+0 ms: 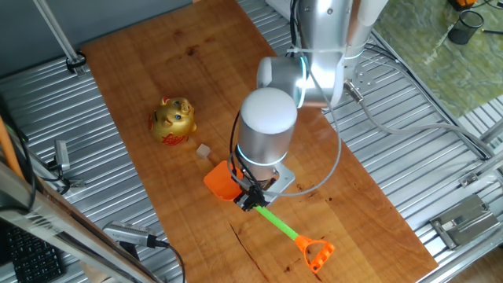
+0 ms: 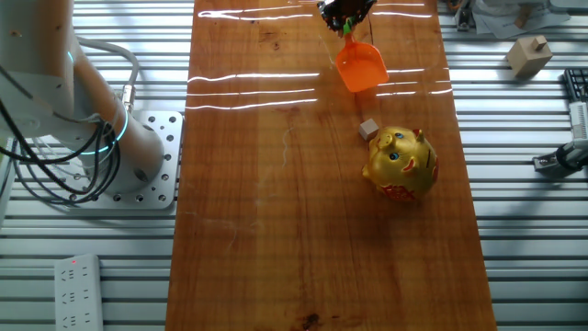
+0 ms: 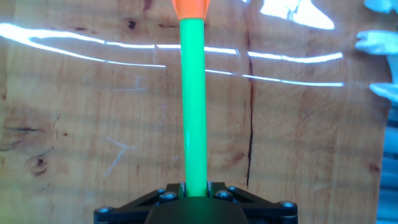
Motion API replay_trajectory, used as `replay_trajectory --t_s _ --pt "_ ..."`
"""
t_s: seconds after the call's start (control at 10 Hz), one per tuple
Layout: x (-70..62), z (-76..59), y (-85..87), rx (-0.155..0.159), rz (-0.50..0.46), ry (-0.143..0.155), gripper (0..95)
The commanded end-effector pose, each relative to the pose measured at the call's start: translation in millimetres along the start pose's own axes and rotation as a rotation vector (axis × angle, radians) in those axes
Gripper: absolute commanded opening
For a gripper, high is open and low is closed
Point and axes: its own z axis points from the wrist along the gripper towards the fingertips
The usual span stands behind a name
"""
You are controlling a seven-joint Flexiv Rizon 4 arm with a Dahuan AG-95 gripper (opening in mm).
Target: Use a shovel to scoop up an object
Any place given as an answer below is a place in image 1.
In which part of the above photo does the gold piggy bank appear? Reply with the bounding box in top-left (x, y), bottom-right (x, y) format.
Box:
top-left (148, 97), bottom-right (198, 146)

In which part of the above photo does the aluminium frame rail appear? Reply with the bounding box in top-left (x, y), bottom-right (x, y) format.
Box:
top-left (478, 117), bottom-right (503, 145)

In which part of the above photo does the silver tripod pole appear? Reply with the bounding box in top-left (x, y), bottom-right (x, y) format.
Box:
top-left (32, 0), bottom-right (88, 78)

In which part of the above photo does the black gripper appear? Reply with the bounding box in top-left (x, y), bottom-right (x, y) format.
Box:
top-left (233, 182), bottom-right (274, 214)

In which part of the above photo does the orange pole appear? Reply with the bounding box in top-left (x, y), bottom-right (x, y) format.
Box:
top-left (0, 116), bottom-right (25, 181)

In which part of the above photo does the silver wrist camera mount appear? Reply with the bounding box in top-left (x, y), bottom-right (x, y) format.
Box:
top-left (262, 161), bottom-right (296, 197)

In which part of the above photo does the silver camera on stand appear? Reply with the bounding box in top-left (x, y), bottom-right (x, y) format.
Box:
top-left (102, 221), bottom-right (171, 249)

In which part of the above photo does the black mesh pen cup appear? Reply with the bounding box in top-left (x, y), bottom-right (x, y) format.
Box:
top-left (447, 9), bottom-right (485, 46)

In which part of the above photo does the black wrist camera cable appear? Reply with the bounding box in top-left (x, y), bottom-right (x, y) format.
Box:
top-left (229, 112), bottom-right (260, 197)

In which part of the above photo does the green marbled mat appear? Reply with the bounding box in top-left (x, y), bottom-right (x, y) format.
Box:
top-left (371, 0), bottom-right (503, 119)

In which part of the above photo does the black keyboard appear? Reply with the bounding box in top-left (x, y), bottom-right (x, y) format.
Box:
top-left (5, 226), bottom-right (67, 283)

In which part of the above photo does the silver metal frame bar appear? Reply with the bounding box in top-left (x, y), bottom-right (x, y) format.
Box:
top-left (0, 161), bottom-right (162, 283)

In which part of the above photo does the grey metal hinge plate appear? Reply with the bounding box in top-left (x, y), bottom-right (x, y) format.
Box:
top-left (429, 193), bottom-right (501, 251)

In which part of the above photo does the brown wooden board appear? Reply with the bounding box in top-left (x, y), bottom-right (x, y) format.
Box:
top-left (81, 0), bottom-right (439, 283)

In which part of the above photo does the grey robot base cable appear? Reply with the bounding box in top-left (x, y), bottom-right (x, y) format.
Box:
top-left (342, 78), bottom-right (495, 159)

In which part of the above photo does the small metal corner bracket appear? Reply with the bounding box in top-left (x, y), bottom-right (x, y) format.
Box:
top-left (458, 171), bottom-right (479, 188)

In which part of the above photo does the orange green toy shovel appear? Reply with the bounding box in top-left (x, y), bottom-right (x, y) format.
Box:
top-left (203, 159), bottom-right (336, 274)

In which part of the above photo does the grey gripper cable loop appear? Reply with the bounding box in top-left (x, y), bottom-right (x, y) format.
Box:
top-left (270, 58), bottom-right (343, 198)

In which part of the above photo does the black stand camera cable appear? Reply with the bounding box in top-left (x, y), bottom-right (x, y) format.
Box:
top-left (155, 238), bottom-right (186, 283)

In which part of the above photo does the black pole clamp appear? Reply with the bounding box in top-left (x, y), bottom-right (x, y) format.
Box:
top-left (65, 50), bottom-right (88, 75)

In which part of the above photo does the orange box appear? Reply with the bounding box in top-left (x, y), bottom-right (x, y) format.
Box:
top-left (447, 0), bottom-right (479, 12)

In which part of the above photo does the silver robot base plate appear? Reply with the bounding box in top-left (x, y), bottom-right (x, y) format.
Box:
top-left (345, 58), bottom-right (379, 104)

